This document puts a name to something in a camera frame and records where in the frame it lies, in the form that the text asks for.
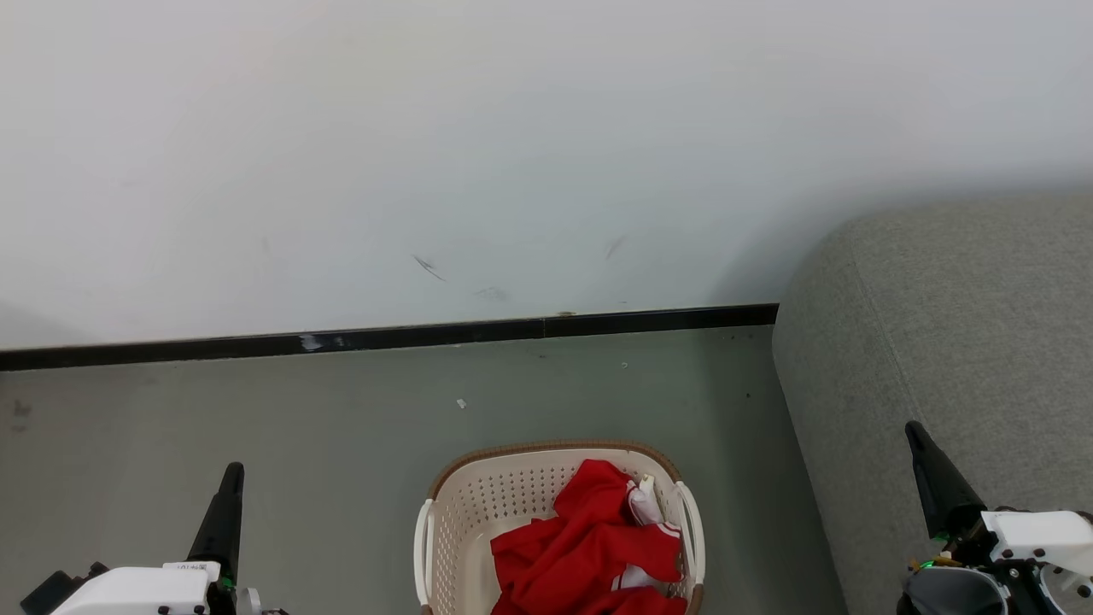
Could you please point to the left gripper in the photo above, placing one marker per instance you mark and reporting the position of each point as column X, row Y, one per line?
column 243, row 600

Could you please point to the red shorts white trim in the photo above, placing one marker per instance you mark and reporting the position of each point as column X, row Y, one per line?
column 572, row 564

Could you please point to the black wall baseboard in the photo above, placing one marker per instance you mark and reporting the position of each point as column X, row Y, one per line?
column 427, row 333

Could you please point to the cream laundry basket brown rim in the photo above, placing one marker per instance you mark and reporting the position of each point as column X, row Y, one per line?
column 478, row 512

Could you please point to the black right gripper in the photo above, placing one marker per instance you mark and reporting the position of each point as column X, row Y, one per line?
column 956, row 594

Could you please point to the grey fabric sofa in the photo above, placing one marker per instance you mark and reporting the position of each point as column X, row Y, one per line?
column 939, row 325

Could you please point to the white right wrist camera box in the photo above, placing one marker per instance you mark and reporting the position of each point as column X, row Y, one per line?
column 1037, row 530

